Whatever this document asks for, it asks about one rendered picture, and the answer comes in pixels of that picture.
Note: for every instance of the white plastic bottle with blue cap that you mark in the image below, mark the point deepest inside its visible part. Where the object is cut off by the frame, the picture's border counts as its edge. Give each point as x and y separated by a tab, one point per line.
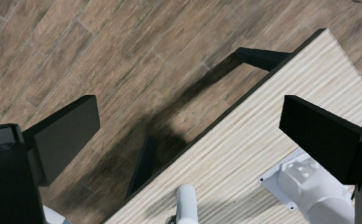
186	210

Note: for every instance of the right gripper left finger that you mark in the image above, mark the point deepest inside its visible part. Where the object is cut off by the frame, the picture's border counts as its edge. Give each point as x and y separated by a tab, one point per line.
37	156

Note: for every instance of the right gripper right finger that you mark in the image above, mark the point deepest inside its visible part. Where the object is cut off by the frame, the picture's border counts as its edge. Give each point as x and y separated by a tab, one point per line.
332	141

